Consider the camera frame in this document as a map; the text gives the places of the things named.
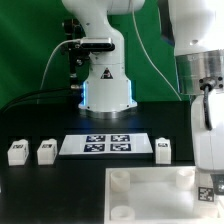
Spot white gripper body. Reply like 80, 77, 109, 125
191, 94, 224, 173

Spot white camera cable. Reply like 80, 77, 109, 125
35, 38, 82, 105

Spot black cables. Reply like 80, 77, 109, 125
0, 87, 83, 115

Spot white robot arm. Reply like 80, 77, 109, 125
62, 0, 224, 195

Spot grey rear camera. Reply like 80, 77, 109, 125
80, 37, 115, 52

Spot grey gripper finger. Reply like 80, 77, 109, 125
213, 176, 224, 195

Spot white marker sheet with tags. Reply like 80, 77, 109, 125
59, 133, 153, 155

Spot white square tabletop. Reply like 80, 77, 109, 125
104, 166, 224, 224

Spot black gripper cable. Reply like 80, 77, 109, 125
199, 77, 218, 131

